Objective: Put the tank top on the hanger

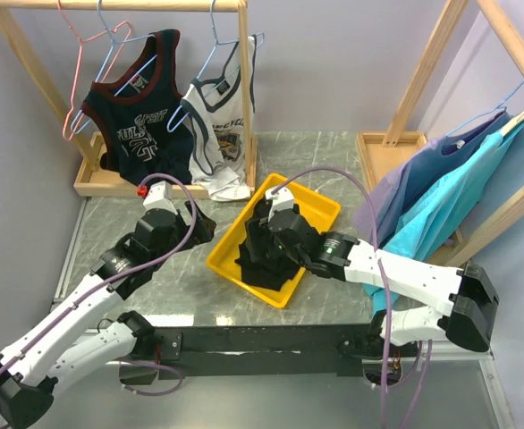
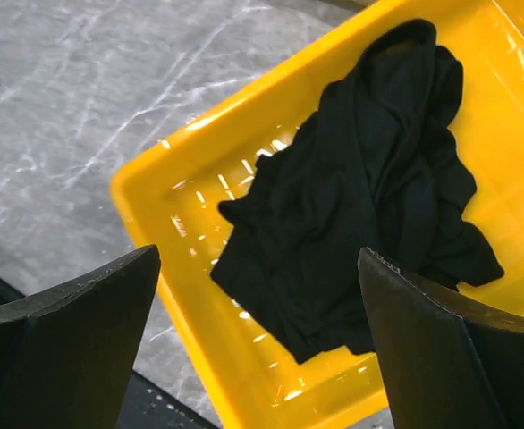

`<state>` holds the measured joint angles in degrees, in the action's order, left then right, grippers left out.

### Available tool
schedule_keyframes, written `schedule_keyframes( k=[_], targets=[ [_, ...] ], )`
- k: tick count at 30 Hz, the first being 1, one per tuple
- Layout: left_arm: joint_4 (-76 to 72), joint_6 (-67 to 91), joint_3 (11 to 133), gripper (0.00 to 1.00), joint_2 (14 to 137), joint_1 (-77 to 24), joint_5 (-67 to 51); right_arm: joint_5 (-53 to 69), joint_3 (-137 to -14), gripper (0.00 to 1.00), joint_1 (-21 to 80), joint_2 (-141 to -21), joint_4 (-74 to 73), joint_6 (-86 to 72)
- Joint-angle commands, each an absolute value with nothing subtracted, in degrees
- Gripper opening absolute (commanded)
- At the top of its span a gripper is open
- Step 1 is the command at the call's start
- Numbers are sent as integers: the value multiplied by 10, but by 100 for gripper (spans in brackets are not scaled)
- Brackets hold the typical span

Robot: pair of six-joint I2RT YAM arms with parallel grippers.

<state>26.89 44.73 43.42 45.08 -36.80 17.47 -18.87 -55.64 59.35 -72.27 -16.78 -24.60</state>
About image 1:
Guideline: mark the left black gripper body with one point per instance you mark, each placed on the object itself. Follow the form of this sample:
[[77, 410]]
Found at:
[[180, 225]]

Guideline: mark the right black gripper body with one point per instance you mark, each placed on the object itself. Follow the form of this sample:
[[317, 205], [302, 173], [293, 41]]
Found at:
[[258, 231]]

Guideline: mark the black tank top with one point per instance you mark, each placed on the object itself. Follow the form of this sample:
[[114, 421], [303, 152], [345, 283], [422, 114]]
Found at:
[[261, 261]]

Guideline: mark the pink wire hanger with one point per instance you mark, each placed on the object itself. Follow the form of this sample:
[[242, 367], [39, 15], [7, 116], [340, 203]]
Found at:
[[70, 124]]

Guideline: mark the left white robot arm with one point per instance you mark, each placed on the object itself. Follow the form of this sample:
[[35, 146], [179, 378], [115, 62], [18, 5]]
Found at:
[[50, 358]]

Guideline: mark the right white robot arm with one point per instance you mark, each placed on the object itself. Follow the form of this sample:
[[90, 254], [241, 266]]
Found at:
[[457, 304]]

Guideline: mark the blue hanger under navy jersey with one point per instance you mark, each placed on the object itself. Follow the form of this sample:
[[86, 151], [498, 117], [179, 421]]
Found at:
[[116, 44]]

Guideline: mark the blue hanger on right rack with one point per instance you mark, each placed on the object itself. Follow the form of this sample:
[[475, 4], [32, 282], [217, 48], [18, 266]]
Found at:
[[500, 106]]

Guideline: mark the wooden hanger on right rack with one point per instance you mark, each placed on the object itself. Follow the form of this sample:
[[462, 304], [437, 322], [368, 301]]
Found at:
[[513, 123]]

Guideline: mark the yellow plastic tray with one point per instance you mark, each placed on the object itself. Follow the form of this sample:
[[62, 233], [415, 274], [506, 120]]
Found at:
[[222, 259]]

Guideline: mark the left wooden clothes rack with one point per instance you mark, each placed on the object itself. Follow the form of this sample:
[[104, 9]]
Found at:
[[91, 181]]

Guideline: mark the wooden clothes rack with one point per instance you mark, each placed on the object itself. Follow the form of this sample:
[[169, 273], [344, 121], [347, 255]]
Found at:
[[381, 151], [91, 181]]

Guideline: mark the white grey basketball jersey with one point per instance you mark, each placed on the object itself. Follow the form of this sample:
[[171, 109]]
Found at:
[[217, 162]]

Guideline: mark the navy maroon basketball jersey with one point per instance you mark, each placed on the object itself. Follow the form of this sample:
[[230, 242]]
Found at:
[[132, 113]]

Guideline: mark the right wooden clothes rack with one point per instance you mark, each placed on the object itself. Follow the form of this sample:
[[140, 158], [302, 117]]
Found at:
[[381, 151]]

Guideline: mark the turquoise shirt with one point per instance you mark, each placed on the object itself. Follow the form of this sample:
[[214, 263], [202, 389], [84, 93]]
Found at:
[[432, 220]]

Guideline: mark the purple shirt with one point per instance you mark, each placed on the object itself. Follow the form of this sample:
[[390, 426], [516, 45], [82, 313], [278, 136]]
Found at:
[[402, 187]]

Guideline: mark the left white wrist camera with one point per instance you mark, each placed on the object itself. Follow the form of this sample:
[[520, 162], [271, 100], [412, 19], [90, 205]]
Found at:
[[157, 196]]

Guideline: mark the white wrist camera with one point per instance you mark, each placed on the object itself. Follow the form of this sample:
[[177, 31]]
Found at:
[[280, 199], [157, 196]]

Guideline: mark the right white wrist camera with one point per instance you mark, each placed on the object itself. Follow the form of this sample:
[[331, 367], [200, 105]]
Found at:
[[280, 199]]

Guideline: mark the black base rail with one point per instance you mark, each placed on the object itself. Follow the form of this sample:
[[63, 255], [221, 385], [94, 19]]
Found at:
[[263, 350]]

